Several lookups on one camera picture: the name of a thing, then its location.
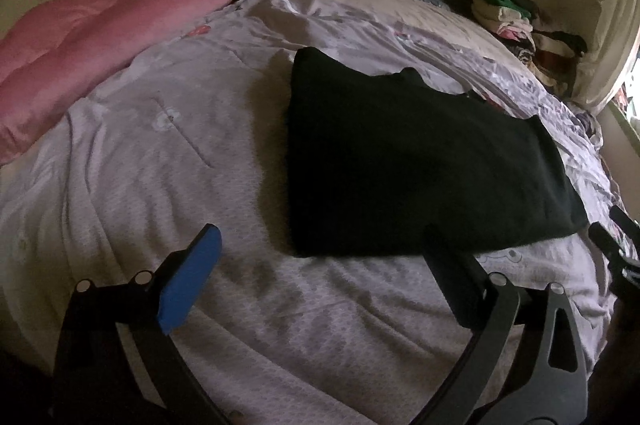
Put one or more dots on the white floral quilt cover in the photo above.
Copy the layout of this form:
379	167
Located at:
175	145

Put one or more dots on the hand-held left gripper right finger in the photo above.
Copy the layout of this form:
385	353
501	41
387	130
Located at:
450	275

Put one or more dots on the cream curtain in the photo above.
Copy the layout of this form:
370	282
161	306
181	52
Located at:
615	15

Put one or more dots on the pile of mixed clothes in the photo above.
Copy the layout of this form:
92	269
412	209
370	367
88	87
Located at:
520	30

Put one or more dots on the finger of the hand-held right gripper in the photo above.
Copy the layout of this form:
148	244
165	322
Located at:
625	220
607	245

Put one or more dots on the pink duvet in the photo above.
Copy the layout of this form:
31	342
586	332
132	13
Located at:
100	35

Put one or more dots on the black garment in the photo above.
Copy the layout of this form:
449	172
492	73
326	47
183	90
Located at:
400	155

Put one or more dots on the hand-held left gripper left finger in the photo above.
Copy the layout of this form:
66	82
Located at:
190	277

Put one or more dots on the window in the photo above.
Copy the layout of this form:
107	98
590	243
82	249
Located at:
631	97

